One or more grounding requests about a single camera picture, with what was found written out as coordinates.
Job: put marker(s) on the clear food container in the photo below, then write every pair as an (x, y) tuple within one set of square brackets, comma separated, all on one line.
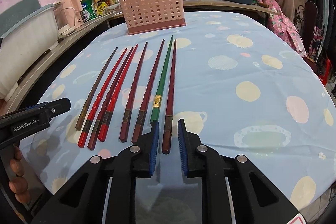
[(114, 9)]

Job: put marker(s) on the dark red chopstick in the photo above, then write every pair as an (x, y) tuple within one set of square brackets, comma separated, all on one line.
[(170, 95), (133, 95), (148, 95), (92, 141)]

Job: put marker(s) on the white bin with blue lid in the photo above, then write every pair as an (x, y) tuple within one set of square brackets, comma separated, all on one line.
[(26, 40)]

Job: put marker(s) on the pink perforated utensil basket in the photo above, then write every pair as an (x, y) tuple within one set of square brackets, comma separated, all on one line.
[(152, 22)]

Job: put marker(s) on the yellow snack packet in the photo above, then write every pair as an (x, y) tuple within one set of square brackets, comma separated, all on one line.
[(101, 7)]

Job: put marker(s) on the person's left hand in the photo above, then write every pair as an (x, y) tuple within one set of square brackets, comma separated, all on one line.
[(19, 184)]

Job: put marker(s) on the brown chopstick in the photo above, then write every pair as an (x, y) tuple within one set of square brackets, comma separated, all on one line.
[(97, 87)]

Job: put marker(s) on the green chopstick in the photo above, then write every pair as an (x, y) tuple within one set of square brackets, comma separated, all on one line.
[(161, 87)]

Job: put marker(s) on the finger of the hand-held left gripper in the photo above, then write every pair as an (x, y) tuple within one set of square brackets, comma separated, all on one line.
[(60, 106)]

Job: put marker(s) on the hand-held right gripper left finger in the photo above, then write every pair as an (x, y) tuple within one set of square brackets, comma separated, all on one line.
[(155, 148)]

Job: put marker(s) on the pink electric kettle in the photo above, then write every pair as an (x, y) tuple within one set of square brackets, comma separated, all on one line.
[(73, 6)]

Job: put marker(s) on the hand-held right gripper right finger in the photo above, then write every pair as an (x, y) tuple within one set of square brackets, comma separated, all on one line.
[(182, 148)]

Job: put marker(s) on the light blue patterned tablecloth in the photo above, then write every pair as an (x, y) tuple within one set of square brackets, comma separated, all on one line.
[(236, 98)]

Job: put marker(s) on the pink floral cloth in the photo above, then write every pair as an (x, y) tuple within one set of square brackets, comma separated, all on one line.
[(283, 24)]

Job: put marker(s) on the hanging clothes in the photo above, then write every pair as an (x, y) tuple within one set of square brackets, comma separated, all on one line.
[(325, 24)]

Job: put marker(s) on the white blender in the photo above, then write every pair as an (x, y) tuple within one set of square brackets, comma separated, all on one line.
[(63, 19)]

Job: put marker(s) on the bright red chopstick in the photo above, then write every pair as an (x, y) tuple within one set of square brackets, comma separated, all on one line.
[(101, 100), (103, 134)]

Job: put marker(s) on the green tin can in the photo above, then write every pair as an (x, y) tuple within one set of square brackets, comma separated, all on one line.
[(86, 11)]

